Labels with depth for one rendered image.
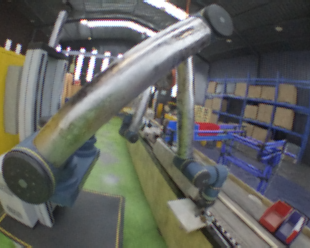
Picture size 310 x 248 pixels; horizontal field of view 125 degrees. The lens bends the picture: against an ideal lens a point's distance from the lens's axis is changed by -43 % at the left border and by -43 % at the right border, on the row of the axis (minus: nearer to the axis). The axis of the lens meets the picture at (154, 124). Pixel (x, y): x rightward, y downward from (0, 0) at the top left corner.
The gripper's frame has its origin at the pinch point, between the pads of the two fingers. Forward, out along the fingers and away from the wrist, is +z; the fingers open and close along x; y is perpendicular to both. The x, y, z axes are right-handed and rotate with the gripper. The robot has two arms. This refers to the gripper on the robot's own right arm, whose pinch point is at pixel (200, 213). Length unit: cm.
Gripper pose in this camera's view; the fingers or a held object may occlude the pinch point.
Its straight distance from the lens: 107.9
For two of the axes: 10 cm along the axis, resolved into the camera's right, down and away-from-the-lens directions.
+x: 9.3, 1.3, 3.3
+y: 3.0, 2.2, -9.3
